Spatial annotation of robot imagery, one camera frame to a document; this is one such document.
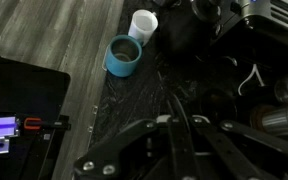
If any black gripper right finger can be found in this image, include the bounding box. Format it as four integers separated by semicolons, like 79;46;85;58
190;115;288;180

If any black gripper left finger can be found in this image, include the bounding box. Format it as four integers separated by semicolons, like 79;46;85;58
73;119;171;180

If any steel coffee grinder cup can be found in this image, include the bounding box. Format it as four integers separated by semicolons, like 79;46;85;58
250;103;288;140

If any red black clamp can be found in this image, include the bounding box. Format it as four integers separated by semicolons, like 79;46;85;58
20;117;71;130

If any blue ceramic mug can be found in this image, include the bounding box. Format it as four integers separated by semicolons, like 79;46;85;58
104;35;143;78

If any white ceramic mug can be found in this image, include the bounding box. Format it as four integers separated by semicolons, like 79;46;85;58
128;9;158;46

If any silver four-slot toaster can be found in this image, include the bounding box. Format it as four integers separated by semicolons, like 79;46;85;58
217;0;288;36

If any black gooseneck kettle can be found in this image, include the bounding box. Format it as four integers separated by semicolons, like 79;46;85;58
160;0;222;57

